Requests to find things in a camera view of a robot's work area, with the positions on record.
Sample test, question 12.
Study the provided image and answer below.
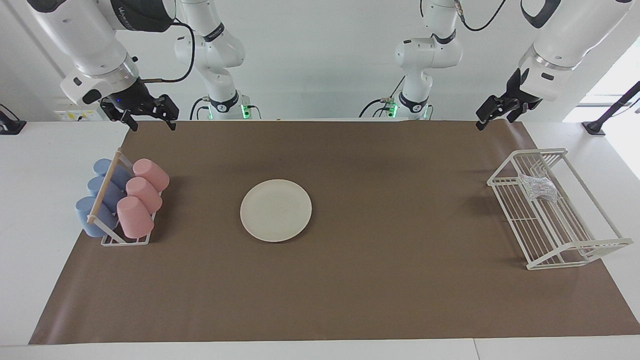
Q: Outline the cream round plate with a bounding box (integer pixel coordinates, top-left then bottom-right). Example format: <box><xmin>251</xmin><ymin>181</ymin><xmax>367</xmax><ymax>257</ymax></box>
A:
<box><xmin>240</xmin><ymin>179</ymin><xmax>313</xmax><ymax>243</ymax></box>

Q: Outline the blue plastic cup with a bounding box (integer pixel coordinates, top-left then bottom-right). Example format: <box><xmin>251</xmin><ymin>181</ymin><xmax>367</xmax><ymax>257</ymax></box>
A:
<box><xmin>93</xmin><ymin>158</ymin><xmax>133</xmax><ymax>191</ymax></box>
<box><xmin>87</xmin><ymin>176</ymin><xmax>126</xmax><ymax>213</ymax></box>
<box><xmin>75</xmin><ymin>196</ymin><xmax>120</xmax><ymax>238</ymax></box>

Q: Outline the pink plastic cup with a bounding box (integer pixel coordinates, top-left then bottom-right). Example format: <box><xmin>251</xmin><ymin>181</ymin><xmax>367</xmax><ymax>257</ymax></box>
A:
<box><xmin>125</xmin><ymin>177</ymin><xmax>163</xmax><ymax>214</ymax></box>
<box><xmin>132</xmin><ymin>158</ymin><xmax>170</xmax><ymax>193</ymax></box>
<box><xmin>116</xmin><ymin>196</ymin><xmax>155</xmax><ymax>239</ymax></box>

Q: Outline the cup rack with wooden bar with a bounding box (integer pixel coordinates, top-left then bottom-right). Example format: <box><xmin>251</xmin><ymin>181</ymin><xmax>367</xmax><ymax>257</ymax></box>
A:
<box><xmin>87</xmin><ymin>148</ymin><xmax>161</xmax><ymax>247</ymax></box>

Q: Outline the black table clamp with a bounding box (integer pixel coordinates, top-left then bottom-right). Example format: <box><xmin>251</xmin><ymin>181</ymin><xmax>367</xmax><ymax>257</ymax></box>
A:
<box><xmin>0</xmin><ymin>104</ymin><xmax>27</xmax><ymax>135</ymax></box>

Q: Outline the brown table mat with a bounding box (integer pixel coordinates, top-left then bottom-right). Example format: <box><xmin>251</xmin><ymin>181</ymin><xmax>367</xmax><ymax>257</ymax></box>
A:
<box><xmin>28</xmin><ymin>119</ymin><xmax>640</xmax><ymax>346</ymax></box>

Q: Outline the black base cable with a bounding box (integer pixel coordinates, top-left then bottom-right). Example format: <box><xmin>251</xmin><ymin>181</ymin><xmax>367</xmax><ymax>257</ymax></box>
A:
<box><xmin>358</xmin><ymin>75</ymin><xmax>407</xmax><ymax>119</ymax></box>
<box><xmin>189</xmin><ymin>96</ymin><xmax>212</xmax><ymax>121</ymax></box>

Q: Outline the white wall outlet box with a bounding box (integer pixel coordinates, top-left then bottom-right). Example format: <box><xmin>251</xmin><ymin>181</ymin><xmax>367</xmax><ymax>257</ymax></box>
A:
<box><xmin>54</xmin><ymin>107</ymin><xmax>103</xmax><ymax>122</ymax></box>

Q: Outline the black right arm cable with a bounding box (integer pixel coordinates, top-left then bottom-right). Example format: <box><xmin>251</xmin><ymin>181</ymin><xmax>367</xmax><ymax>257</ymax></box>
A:
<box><xmin>137</xmin><ymin>19</ymin><xmax>196</xmax><ymax>83</ymax></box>

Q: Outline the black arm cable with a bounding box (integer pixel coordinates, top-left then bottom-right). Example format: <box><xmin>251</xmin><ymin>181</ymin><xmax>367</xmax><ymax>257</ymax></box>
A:
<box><xmin>137</xmin><ymin>19</ymin><xmax>196</xmax><ymax>83</ymax></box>
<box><xmin>419</xmin><ymin>0</ymin><xmax>507</xmax><ymax>32</ymax></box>

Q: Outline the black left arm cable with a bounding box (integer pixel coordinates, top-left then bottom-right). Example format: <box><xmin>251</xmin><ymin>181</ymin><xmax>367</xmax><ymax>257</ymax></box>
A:
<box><xmin>419</xmin><ymin>0</ymin><xmax>507</xmax><ymax>32</ymax></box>

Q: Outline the white wire dish rack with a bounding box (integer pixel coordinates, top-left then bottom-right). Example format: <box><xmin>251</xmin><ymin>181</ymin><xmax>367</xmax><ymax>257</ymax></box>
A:
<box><xmin>487</xmin><ymin>147</ymin><xmax>634</xmax><ymax>271</ymax></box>

